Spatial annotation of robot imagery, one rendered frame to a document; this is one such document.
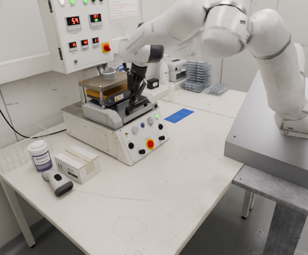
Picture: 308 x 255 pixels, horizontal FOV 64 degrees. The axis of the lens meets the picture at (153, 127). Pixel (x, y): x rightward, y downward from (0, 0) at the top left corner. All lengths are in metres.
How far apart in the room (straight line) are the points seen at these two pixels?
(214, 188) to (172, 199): 0.19
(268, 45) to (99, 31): 0.96
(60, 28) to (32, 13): 0.35
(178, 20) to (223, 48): 0.16
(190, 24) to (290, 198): 0.79
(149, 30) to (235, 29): 0.28
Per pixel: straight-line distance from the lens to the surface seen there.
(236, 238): 1.94
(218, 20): 0.71
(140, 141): 1.28
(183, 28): 0.77
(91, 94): 1.35
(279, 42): 0.76
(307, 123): 1.17
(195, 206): 1.04
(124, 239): 0.95
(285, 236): 1.58
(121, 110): 1.29
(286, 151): 1.22
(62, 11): 1.34
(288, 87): 0.88
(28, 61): 1.59
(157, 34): 0.84
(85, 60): 1.42
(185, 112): 1.77
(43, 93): 1.71
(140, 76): 1.18
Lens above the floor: 1.50
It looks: 28 degrees down
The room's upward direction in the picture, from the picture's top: 3 degrees counter-clockwise
